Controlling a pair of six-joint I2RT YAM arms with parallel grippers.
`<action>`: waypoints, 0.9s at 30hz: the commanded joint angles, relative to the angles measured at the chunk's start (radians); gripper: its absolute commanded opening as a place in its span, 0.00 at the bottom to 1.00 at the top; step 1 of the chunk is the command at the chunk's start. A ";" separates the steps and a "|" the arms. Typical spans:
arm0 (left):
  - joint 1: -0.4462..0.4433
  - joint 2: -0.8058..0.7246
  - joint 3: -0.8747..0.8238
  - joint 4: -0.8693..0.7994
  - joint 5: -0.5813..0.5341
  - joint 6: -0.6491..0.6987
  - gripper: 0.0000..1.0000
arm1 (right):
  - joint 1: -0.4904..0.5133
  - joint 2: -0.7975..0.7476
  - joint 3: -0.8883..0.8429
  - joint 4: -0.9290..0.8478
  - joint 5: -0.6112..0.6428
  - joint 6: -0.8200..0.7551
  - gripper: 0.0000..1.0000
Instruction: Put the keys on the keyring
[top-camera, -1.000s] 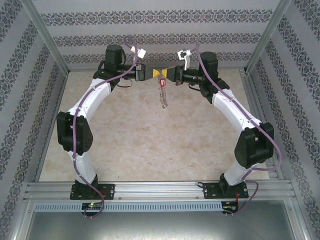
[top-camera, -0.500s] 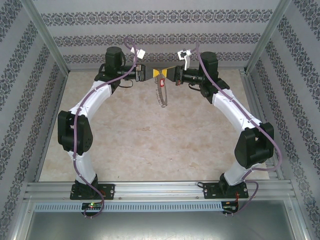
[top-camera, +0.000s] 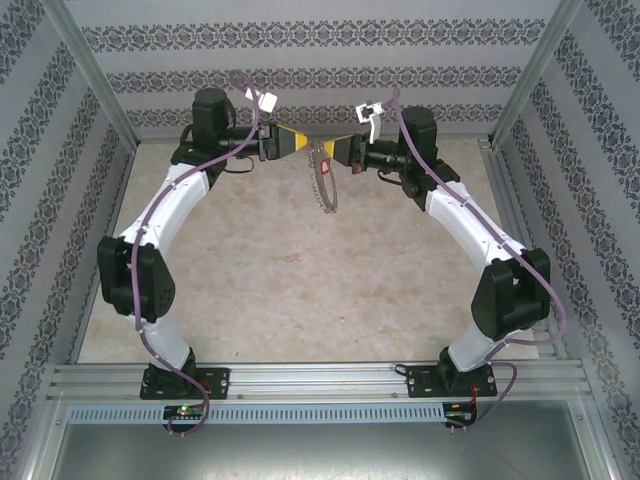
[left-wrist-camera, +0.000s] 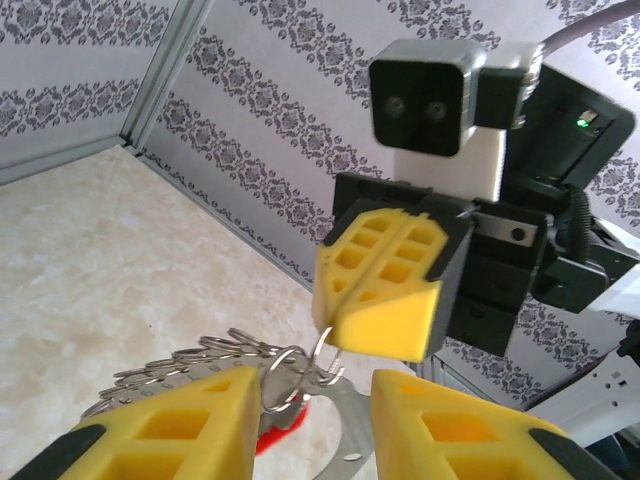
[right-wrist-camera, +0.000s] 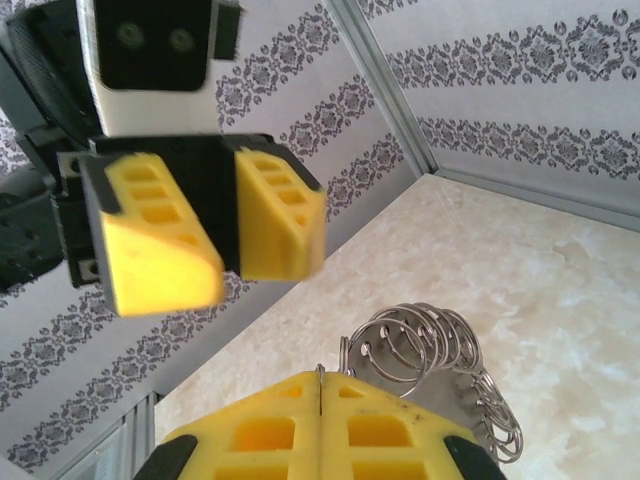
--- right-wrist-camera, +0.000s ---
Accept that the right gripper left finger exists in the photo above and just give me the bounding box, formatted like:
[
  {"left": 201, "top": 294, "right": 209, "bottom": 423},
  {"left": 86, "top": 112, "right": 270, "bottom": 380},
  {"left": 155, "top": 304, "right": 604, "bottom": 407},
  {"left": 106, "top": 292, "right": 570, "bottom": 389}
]
[{"left": 137, "top": 370, "right": 321, "bottom": 480}]

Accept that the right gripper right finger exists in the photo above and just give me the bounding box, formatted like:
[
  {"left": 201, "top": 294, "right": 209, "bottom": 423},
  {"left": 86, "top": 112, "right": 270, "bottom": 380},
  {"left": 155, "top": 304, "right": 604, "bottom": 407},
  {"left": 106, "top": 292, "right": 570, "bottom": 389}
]
[{"left": 319, "top": 374, "right": 504, "bottom": 480}]

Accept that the metal plate with key rings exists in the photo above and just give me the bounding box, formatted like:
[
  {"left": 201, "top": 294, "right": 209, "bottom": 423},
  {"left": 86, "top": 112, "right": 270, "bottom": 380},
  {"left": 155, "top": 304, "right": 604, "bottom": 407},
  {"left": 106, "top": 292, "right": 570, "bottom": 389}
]
[{"left": 339, "top": 302, "right": 525, "bottom": 464}]

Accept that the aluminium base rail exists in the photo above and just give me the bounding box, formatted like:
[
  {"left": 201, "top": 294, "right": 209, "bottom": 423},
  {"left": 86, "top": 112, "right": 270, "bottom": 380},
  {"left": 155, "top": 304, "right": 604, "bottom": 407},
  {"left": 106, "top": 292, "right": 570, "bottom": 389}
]
[{"left": 63, "top": 391, "right": 162, "bottom": 480}]

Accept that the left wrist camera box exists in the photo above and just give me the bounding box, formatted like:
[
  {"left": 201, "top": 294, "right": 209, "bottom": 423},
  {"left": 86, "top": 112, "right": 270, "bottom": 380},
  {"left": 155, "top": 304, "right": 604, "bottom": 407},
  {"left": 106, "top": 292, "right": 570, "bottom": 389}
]
[{"left": 77, "top": 0, "right": 241, "bottom": 139}]

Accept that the aluminium frame post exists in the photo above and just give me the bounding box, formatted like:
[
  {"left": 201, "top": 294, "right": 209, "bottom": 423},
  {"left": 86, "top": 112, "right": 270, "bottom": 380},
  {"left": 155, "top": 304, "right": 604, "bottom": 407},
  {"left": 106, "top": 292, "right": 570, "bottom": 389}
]
[{"left": 324, "top": 0, "right": 444, "bottom": 176}]

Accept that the aluminium back frame rail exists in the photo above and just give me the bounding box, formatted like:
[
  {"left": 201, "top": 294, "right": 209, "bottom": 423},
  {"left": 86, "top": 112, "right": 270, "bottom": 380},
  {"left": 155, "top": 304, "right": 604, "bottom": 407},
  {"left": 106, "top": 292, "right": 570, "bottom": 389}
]
[{"left": 430, "top": 166, "right": 640, "bottom": 222}]

